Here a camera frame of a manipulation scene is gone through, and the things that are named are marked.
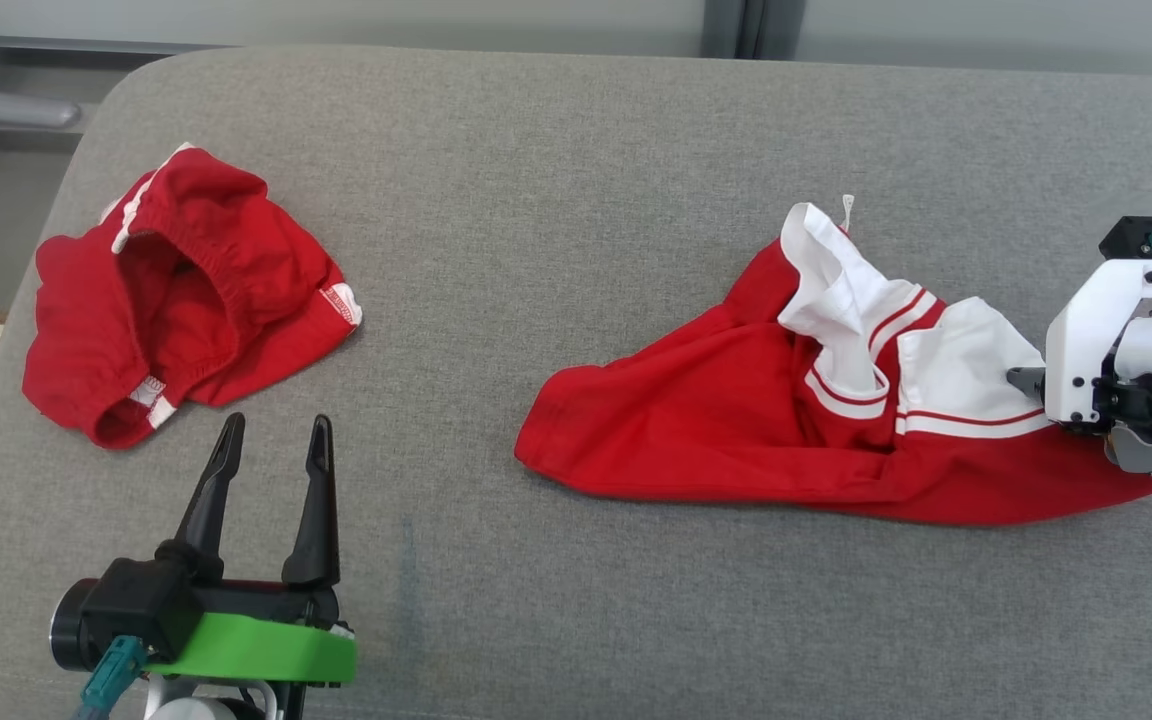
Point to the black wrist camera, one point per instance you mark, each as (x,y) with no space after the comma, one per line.
(1126,238)
(126,610)

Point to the red shorts with white stripes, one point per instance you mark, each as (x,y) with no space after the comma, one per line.
(86,340)

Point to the red basketball jersey white trim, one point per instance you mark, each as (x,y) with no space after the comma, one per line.
(696,420)

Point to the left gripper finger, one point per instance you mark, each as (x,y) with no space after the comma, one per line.
(318,510)
(206,500)

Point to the teal left camera connector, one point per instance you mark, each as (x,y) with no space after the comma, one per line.
(111,675)

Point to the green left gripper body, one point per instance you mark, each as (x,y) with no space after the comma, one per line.
(256,645)

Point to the grey partition post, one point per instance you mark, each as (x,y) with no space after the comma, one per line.
(781,25)
(726,25)

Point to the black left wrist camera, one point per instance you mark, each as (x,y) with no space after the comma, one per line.
(126,610)

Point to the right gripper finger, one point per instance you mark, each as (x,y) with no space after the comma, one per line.
(1028,383)

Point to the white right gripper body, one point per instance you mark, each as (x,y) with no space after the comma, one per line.
(1086,350)

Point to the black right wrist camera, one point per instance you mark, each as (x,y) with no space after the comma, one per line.
(1126,238)

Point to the grey metal stand base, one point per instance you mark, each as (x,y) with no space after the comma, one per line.
(6,108)

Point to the grey fabric sofa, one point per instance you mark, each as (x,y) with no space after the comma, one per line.
(536,250)

